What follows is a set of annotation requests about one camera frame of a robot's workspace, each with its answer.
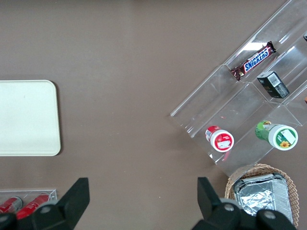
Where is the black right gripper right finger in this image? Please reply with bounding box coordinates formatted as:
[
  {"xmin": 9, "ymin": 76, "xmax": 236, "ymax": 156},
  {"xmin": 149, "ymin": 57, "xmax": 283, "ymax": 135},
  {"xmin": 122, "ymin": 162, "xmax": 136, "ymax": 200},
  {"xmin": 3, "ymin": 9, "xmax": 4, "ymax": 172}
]
[{"xmin": 191, "ymin": 177, "xmax": 297, "ymax": 230}]

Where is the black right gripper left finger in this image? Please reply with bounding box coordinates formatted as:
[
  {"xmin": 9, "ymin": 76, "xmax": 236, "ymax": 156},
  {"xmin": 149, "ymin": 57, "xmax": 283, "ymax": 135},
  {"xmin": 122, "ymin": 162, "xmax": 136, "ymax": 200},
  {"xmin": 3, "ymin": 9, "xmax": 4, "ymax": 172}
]
[{"xmin": 0, "ymin": 177, "xmax": 90, "ymax": 230}]

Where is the round wicker basket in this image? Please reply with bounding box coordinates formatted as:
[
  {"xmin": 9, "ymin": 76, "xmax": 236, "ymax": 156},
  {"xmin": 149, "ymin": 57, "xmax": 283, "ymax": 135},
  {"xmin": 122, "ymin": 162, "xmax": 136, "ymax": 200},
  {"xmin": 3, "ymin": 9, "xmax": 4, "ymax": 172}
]
[{"xmin": 224, "ymin": 163, "xmax": 299, "ymax": 228}]

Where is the cream rectangular plastic tray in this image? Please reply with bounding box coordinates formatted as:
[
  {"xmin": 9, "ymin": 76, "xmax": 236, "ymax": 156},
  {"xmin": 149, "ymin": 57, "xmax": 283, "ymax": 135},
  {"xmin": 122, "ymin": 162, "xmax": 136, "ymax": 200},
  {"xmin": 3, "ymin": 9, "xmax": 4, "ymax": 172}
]
[{"xmin": 0, "ymin": 80, "xmax": 61, "ymax": 157}]

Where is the red soda can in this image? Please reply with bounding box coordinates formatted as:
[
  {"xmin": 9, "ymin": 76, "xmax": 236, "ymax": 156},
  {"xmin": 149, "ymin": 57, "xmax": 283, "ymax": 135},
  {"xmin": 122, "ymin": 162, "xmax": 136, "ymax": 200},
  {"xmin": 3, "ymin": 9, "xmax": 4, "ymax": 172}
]
[
  {"xmin": 0, "ymin": 196, "xmax": 24, "ymax": 214},
  {"xmin": 16, "ymin": 193, "xmax": 52, "ymax": 220}
]

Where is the clear acrylic can box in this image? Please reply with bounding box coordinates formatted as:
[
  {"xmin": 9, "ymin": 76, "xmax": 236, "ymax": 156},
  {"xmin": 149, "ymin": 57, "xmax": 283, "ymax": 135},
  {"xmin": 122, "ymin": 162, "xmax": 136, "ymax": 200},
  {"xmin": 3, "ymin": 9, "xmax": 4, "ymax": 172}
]
[{"xmin": 0, "ymin": 189, "xmax": 58, "ymax": 209}]

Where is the aluminium foil container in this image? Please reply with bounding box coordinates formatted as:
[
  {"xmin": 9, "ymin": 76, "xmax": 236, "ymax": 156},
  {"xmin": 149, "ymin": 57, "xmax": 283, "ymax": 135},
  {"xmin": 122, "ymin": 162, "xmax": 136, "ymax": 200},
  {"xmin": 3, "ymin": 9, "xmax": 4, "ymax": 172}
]
[{"xmin": 232, "ymin": 172, "xmax": 294, "ymax": 225}]

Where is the red-label white-lid cup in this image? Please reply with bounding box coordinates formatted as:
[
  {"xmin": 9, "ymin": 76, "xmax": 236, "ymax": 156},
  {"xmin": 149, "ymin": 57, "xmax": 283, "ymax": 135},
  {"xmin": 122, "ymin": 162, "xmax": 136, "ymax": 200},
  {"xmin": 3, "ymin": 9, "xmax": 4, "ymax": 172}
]
[{"xmin": 205, "ymin": 126, "xmax": 235, "ymax": 152}]

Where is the green-label white-lid cup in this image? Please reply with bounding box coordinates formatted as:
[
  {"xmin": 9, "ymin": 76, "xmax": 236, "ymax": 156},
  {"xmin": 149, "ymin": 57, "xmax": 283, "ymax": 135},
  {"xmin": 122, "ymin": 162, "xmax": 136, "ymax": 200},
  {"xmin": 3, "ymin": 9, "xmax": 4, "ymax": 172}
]
[{"xmin": 255, "ymin": 120, "xmax": 299, "ymax": 151}]

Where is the clear acrylic stepped display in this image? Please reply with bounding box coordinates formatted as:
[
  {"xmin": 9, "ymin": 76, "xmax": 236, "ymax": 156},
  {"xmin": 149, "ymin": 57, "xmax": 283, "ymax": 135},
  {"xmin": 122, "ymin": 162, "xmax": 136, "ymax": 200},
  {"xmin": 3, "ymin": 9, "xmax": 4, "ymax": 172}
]
[{"xmin": 169, "ymin": 0, "xmax": 307, "ymax": 178}]

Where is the small black barcode box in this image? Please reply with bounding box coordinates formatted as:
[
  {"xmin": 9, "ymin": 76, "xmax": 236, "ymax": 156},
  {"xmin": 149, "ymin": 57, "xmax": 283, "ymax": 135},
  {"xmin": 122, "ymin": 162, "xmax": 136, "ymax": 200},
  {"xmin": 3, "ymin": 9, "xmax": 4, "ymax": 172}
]
[{"xmin": 257, "ymin": 70, "xmax": 290, "ymax": 99}]

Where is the Snickers chocolate bar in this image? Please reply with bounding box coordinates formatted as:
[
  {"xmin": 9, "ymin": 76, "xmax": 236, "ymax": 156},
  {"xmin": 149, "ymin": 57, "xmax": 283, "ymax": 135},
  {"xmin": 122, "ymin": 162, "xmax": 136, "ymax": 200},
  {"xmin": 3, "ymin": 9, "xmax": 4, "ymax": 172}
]
[{"xmin": 230, "ymin": 41, "xmax": 277, "ymax": 81}]

